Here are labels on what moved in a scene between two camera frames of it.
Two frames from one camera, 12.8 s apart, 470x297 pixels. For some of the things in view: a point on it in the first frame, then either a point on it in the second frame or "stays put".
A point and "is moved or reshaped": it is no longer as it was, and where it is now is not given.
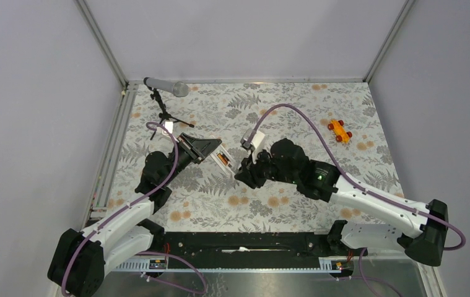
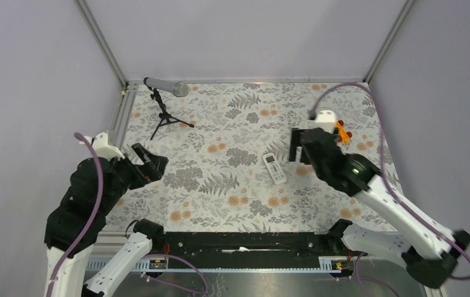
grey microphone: (179, 89) stays put
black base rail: (240, 251) stays put
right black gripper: (249, 172) -> (295, 142)
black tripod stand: (165, 116) stays put
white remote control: (224, 161) is moved or reshaped
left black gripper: (198, 149) -> (155, 166)
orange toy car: (342, 135) stays put
